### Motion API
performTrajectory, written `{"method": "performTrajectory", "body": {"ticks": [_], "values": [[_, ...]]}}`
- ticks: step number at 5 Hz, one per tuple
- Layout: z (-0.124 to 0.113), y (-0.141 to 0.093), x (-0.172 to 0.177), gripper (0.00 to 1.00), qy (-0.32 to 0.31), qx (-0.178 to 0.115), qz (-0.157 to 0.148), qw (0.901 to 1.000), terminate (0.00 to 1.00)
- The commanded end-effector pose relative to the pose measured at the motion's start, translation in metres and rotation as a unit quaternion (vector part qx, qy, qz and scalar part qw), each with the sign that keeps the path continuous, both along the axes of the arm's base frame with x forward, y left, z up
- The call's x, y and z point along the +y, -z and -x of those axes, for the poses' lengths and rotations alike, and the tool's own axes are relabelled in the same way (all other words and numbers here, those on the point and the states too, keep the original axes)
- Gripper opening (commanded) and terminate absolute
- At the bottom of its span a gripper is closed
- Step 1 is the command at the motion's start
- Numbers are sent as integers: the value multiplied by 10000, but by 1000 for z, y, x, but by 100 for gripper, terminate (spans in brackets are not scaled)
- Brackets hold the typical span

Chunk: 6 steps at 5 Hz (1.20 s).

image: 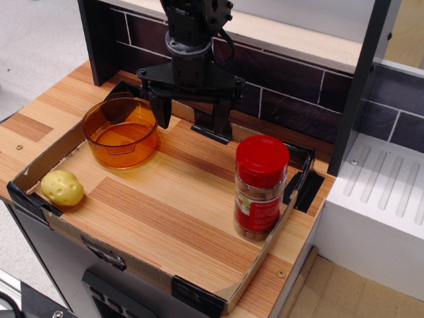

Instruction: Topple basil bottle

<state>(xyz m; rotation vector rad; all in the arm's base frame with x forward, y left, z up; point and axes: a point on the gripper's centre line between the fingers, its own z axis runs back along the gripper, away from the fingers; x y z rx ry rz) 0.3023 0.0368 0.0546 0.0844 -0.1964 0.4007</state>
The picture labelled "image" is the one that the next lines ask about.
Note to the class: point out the red-lidded basil spice bottle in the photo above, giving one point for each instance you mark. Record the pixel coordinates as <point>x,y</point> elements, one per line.
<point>260,178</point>

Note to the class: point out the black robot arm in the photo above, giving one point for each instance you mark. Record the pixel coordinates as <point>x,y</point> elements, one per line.
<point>193,22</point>

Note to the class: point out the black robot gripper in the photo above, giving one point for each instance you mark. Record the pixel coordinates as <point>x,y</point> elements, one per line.
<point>193,74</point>

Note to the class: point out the cardboard fence with black tape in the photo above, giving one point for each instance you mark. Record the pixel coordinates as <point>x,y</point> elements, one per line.
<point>158,238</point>

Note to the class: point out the yellow toy potato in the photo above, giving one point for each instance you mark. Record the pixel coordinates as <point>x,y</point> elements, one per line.
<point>62,187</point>

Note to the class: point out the dark grey vertical post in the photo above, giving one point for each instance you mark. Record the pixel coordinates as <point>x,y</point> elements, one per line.
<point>359,88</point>

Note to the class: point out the white toy sink drainboard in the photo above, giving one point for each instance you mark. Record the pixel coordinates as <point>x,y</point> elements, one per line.
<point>372,220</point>

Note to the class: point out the orange transparent glass bowl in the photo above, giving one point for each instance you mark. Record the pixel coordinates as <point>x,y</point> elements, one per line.
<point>122,132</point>

